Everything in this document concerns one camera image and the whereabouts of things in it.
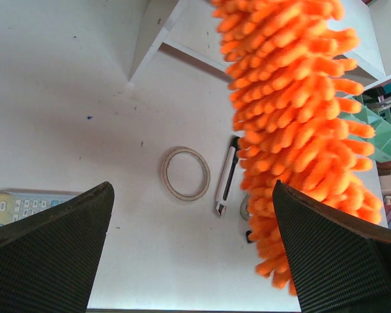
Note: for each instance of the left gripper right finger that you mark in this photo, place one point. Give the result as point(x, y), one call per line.
point(339, 262)

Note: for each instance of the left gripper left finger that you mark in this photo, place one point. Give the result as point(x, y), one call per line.
point(48, 261)

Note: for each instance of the white black utility knife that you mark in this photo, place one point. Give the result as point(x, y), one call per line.
point(226, 177)

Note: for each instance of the orange microfiber duster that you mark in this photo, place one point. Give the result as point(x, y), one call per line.
point(288, 89)

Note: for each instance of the white wooden bookshelf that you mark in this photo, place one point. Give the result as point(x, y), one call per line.
point(188, 26)

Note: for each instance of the yellow blue calculator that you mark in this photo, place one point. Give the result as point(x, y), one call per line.
point(17, 204)

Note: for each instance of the green desk organizer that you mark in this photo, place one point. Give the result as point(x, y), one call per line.
point(376, 111)

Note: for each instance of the masking tape roll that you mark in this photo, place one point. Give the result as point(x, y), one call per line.
point(184, 174)

